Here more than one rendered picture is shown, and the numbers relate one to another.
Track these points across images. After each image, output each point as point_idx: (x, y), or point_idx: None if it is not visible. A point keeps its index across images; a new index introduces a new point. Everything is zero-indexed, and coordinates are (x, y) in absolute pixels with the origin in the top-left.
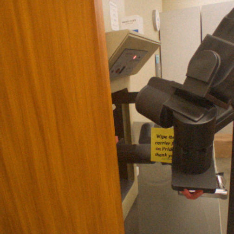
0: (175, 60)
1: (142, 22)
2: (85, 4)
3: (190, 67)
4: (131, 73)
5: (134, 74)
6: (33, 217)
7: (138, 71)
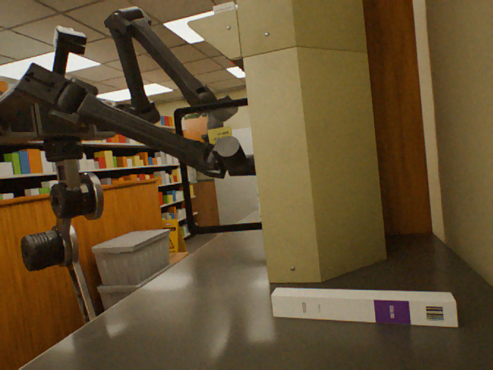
0: None
1: (213, 12)
2: None
3: (215, 97)
4: (239, 67)
5: (234, 61)
6: None
7: (227, 57)
